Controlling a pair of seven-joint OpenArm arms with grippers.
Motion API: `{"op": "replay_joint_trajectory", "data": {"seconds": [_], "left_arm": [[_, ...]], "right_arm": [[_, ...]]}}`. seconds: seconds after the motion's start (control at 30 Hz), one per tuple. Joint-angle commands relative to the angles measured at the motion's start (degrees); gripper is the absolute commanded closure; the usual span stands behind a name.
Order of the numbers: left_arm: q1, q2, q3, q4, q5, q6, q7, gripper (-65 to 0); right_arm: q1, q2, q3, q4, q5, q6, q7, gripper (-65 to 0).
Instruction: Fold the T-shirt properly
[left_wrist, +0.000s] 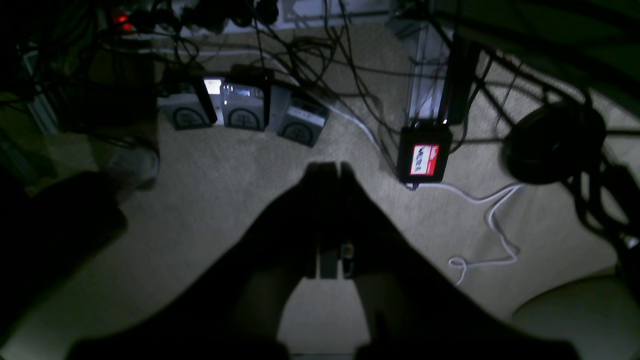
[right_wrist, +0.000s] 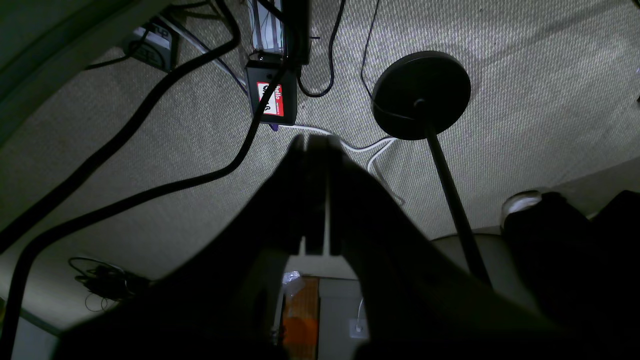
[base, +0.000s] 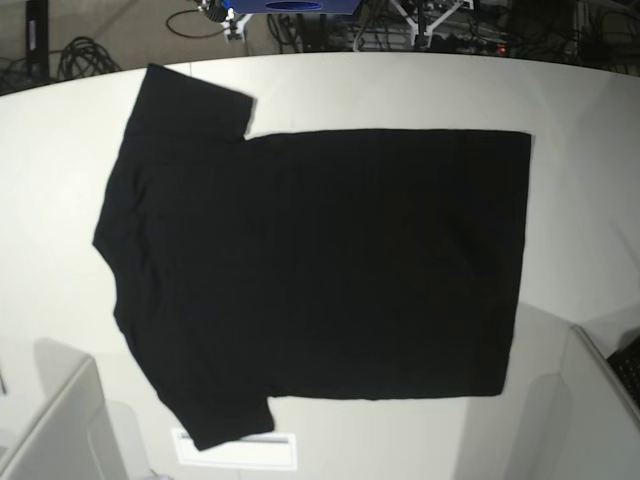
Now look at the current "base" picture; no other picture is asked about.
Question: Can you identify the black T-shirt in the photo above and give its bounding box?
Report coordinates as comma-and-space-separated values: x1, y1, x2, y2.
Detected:
94, 65, 532, 450

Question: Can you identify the black keyboard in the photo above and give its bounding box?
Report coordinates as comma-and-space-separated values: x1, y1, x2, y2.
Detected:
608, 337, 640, 405

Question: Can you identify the black power strip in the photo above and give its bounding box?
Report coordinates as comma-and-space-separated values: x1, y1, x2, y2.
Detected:
428, 34, 509, 57

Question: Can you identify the blue box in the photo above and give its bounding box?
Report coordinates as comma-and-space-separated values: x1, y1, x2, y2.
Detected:
223, 0, 360, 15

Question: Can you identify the grey left partition panel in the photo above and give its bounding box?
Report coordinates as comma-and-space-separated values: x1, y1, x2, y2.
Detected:
1, 356, 128, 479

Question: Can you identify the grey partition panel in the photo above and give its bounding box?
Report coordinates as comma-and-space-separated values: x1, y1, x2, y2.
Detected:
519, 327, 639, 479
1, 356, 128, 479

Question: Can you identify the coiled black cable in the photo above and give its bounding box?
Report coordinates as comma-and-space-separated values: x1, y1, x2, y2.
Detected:
55, 35, 122, 81

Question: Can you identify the grey right partition panel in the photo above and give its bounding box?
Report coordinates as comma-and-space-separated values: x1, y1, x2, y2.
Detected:
519, 327, 639, 479

